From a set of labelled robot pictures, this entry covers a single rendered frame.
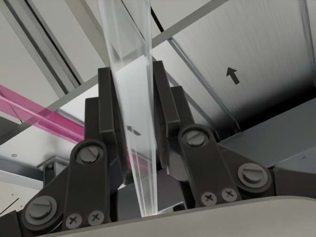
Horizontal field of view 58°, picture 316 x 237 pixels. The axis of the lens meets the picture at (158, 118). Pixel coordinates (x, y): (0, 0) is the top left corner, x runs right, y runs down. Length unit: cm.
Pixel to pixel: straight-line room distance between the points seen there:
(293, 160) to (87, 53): 188
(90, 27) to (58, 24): 155
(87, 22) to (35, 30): 14
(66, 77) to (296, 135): 37
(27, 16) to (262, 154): 42
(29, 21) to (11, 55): 188
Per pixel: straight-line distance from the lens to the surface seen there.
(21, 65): 238
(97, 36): 64
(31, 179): 33
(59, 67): 52
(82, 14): 65
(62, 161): 32
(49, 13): 221
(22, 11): 55
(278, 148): 31
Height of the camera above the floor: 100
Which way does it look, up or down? 9 degrees up
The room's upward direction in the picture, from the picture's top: 149 degrees clockwise
